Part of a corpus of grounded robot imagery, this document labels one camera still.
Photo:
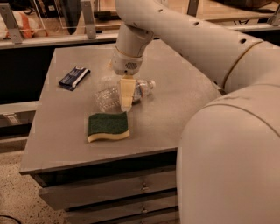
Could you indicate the white rounded gripper body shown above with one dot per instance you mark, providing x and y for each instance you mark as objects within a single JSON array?
[{"x": 126, "y": 64}]

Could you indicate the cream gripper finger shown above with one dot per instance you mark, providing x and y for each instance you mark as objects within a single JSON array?
[{"x": 126, "y": 91}]

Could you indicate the clear plastic water bottle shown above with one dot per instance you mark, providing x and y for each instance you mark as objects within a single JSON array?
[{"x": 109, "y": 99}]

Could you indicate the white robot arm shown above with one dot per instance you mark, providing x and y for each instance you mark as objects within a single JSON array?
[{"x": 228, "y": 162}]

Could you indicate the green and yellow sponge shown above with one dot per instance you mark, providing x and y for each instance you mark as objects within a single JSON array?
[{"x": 108, "y": 126}]

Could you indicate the dark blue snack packet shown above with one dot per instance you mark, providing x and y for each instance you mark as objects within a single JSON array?
[{"x": 73, "y": 78}]

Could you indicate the dark bar on shelf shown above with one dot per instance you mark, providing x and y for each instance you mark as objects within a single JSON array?
[{"x": 106, "y": 15}]

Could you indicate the clear acrylic panel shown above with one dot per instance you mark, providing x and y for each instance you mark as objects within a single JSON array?
[{"x": 68, "y": 12}]

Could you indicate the grey drawer cabinet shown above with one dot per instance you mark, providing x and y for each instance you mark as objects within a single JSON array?
[{"x": 58, "y": 151}]

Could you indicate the orange and white bag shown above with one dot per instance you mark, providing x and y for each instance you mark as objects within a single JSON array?
[{"x": 29, "y": 27}]

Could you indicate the middle grey drawer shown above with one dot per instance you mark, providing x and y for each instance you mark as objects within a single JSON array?
[{"x": 164, "y": 205}]

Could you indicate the grey drawer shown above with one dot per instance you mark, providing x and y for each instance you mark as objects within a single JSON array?
[
  {"x": 115, "y": 187},
  {"x": 164, "y": 205},
  {"x": 149, "y": 218}
]

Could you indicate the top grey drawer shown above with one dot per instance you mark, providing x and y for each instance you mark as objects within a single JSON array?
[{"x": 115, "y": 187}]

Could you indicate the bottom grey drawer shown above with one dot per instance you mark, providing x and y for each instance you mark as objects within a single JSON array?
[{"x": 149, "y": 218}]

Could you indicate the middle metal rail bracket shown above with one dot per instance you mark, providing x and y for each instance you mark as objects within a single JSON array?
[{"x": 88, "y": 18}]

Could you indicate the metal rail bracket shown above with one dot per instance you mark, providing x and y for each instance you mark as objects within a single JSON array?
[
  {"x": 11, "y": 23},
  {"x": 88, "y": 18},
  {"x": 193, "y": 7}
]

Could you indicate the right metal rail bracket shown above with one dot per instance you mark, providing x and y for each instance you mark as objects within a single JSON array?
[{"x": 193, "y": 7}]

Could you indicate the left metal rail bracket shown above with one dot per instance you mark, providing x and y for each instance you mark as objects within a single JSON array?
[{"x": 11, "y": 23}]

